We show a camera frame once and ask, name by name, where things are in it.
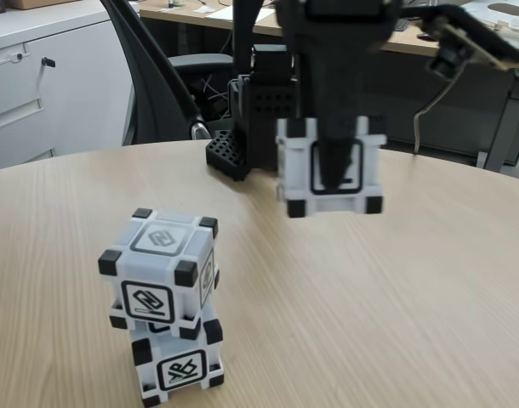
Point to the white cube angular symbol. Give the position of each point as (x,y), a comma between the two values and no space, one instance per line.
(293,170)

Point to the white cube zigzag symbol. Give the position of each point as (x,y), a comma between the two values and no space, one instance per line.
(157,263)

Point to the wooden office desk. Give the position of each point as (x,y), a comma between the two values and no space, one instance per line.
(412,46)

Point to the white paper sheet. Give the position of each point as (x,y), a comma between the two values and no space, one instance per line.
(219,13)

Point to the small white card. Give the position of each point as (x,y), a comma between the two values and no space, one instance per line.
(204,9)

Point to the black office chair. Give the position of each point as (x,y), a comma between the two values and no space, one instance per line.
(204,61)

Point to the white filing cabinet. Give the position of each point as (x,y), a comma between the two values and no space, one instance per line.
(72,106)

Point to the black cabinet key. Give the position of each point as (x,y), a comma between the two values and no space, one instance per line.
(48,60)

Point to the brown cardboard box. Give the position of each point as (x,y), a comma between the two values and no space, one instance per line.
(38,3)

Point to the white cube crossed symbol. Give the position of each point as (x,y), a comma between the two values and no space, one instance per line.
(178,370)

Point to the black gripper camera board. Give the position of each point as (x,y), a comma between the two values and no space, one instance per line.
(468,30)

